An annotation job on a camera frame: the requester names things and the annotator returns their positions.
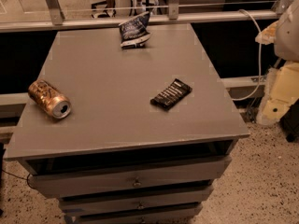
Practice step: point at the blue chip bag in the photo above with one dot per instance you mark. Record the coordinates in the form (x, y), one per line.
(134, 32)

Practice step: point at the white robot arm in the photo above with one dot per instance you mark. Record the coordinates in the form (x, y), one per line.
(281, 89)

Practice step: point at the orange soda can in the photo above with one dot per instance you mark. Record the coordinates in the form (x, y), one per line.
(49, 99)

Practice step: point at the black snack bar wrapper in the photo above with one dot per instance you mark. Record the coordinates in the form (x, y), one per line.
(171, 95)

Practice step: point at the grey drawer cabinet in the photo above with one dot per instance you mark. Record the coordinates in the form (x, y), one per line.
(116, 158)

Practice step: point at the office chair base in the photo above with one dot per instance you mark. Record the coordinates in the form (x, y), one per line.
(105, 9)

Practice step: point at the metal railing frame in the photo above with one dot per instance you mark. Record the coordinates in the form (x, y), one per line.
(34, 15)

